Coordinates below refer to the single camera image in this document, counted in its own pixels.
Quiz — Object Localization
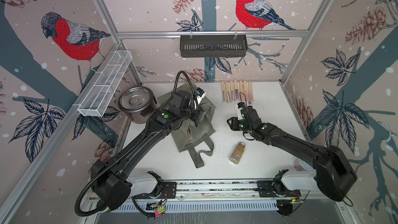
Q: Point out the white round tin can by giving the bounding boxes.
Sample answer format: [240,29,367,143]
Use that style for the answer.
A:
[293,159,307,171]

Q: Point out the purple folding fan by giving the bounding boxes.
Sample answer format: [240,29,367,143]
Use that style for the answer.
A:
[234,80,241,101]

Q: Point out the black hanging shelf basket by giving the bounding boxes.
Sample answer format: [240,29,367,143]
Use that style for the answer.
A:
[180,35,248,58]

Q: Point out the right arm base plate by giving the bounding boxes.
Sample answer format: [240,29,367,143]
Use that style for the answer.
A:
[255,180,302,198]

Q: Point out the aluminium mounting rail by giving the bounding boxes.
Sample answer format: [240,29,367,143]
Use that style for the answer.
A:
[90,178,347,201]

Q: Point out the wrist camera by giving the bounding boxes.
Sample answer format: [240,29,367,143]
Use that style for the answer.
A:
[237,102,247,120]
[195,87,206,106]

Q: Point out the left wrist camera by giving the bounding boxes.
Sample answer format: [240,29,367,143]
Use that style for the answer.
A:
[195,87,206,106]

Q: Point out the black corrugated cable hose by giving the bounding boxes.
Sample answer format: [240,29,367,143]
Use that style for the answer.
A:
[74,71,200,217]

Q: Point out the pink circuit board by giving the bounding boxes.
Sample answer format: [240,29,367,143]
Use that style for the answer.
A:
[146,203,165,218]

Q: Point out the olive green tote bag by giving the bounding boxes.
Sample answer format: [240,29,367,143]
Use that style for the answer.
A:
[172,97,216,169]

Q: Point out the glass spice jar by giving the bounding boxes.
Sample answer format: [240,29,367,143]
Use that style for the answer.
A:
[229,142,246,164]

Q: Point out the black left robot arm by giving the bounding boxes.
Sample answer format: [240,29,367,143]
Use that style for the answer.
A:
[89,88,206,214]

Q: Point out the grey white folding fan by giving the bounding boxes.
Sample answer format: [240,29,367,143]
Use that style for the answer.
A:
[186,127,193,140]

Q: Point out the white wire mesh basket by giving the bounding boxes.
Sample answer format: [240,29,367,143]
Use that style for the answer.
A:
[78,50,132,117]

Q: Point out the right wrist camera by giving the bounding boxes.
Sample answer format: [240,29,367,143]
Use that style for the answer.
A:
[237,102,247,120]

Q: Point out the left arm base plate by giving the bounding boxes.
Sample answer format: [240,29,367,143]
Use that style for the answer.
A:
[134,181,177,199]

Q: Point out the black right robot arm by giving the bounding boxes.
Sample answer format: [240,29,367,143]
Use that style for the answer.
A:
[227,106,358,202]

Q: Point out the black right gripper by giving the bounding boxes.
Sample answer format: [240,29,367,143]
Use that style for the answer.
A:
[226,116,254,135]

